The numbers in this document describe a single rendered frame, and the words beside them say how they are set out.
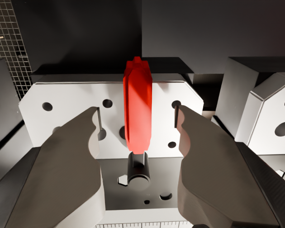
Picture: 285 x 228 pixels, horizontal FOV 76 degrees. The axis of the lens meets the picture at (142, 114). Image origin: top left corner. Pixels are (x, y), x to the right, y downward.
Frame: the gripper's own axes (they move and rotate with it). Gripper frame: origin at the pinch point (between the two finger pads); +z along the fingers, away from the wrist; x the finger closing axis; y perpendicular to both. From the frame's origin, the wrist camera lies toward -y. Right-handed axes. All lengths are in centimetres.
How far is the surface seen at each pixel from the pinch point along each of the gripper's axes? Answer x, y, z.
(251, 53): 43, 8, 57
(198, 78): 215, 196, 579
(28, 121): -9.1, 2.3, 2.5
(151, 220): 1.6, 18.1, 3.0
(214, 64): 30, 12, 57
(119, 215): -2.4, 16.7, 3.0
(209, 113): 164, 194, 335
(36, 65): -9.0, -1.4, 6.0
